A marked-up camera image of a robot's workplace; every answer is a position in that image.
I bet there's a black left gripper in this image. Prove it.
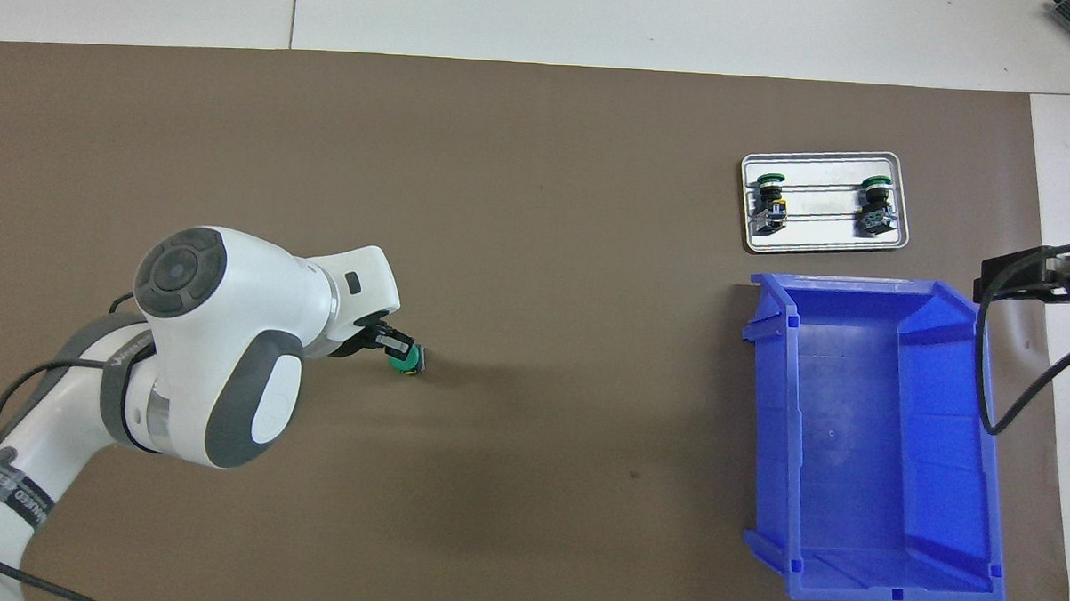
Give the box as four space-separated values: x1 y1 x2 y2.
328 315 418 362

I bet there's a green push button switch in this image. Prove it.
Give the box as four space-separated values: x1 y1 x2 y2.
748 170 791 237
385 341 429 379
854 174 897 241

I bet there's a brown table mat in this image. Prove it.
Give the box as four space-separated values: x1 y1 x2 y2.
0 40 1070 601

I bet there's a grey metal tray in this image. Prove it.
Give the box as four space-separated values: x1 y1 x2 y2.
738 147 913 260

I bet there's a blue plastic storage bin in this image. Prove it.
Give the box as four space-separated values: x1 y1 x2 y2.
732 270 1018 601

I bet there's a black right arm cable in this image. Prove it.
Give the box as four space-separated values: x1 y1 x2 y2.
970 237 1070 438

